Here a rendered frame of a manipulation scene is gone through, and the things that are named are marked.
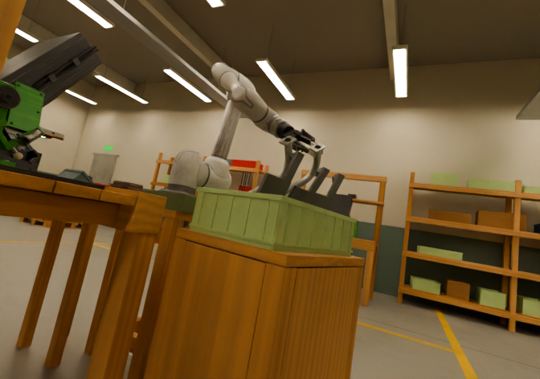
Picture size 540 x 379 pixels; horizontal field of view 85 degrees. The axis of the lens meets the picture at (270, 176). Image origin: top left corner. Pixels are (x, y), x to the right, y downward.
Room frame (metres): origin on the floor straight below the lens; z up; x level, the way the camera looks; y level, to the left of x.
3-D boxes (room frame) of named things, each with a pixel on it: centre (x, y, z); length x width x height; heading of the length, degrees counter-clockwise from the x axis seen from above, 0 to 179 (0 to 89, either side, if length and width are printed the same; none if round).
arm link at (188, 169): (1.68, 0.47, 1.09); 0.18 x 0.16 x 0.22; 140
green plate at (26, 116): (1.28, 1.13, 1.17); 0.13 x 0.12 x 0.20; 62
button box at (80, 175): (1.43, 0.91, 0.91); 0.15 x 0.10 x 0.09; 62
